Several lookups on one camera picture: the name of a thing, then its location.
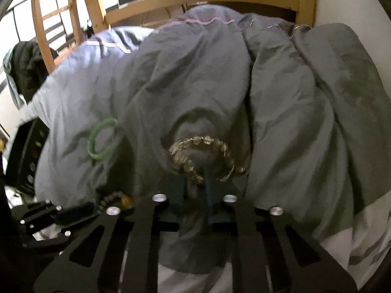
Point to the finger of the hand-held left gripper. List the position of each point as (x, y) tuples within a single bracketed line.
[(74, 213), (52, 239)]

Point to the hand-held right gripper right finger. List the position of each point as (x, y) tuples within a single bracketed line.
[(211, 197)]

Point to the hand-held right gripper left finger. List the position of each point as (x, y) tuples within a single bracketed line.
[(174, 190)]

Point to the green jade bangle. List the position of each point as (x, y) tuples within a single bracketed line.
[(91, 151)]

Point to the black storage box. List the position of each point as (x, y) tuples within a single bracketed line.
[(21, 158)]

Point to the grey striped duvet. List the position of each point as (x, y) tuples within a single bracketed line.
[(198, 82)]

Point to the light blue denim garment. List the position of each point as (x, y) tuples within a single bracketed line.
[(12, 82)]

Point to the black puffer jacket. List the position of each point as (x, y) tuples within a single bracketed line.
[(30, 67)]

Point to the wooden ladder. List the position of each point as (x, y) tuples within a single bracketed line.
[(42, 30)]

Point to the wooden bed frame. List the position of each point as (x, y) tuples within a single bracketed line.
[(213, 1)]

